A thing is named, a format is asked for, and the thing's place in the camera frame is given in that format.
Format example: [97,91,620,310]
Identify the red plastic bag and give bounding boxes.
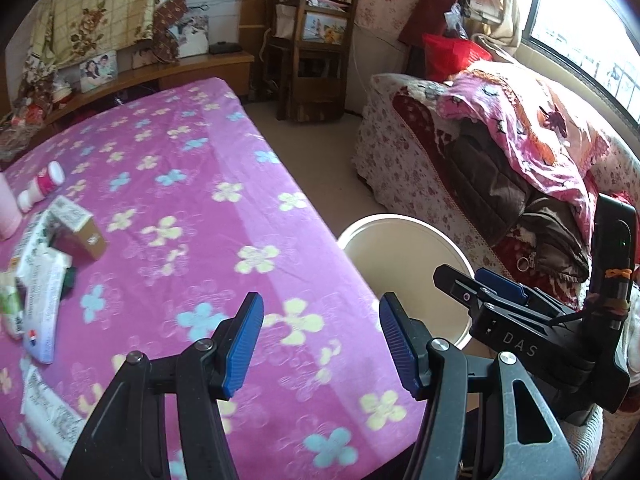
[422,33,493,83]

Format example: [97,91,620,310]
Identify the yellow floral cloth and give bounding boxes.
[20,0,188,68]

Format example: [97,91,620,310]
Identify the beige curtain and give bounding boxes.
[470,0,543,58]

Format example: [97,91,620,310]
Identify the white striped medicine box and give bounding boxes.
[45,196,108,261]

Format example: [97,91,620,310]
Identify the wooden chair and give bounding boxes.
[262,0,361,123]

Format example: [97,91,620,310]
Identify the floral sofa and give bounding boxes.
[350,60,640,480]

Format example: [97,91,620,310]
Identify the red garment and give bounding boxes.
[398,0,458,48]

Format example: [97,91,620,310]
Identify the pile of plastic bags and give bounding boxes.
[0,55,76,161]

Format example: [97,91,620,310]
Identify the white hanging plastic bag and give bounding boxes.
[470,0,503,23]

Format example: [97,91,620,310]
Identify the dark brown jacket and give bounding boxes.
[445,130,591,286]

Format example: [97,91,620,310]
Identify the white printed plastic bag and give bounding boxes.
[20,362,86,466]

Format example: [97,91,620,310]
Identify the small white yoghurt bottle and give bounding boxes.
[16,161,66,212]

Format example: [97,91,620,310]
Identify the white printed packet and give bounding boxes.
[10,210,56,281]

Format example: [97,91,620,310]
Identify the wooden cabinet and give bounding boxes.
[40,50,256,126]

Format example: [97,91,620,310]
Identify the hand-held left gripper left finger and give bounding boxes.
[62,291,265,480]

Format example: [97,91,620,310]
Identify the window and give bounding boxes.
[520,0,640,126]

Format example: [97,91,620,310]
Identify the pink thermos bottle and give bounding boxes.
[0,172,23,241]

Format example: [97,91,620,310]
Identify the pink patterned blanket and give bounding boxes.
[437,60,611,241]

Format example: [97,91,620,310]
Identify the wedding photo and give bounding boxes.
[167,12,210,58]

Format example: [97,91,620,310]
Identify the couple photo frame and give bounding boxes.
[79,51,118,93]

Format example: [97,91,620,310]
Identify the white green tissue pack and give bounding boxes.
[0,270,26,341]

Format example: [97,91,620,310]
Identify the long white carton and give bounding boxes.
[15,250,73,365]

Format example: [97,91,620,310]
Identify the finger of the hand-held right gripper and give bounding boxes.
[434,265,491,311]
[474,267,531,306]

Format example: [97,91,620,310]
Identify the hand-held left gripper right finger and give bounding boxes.
[378,292,583,480]

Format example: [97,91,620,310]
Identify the cream plastic bucket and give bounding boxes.
[337,214,476,348]

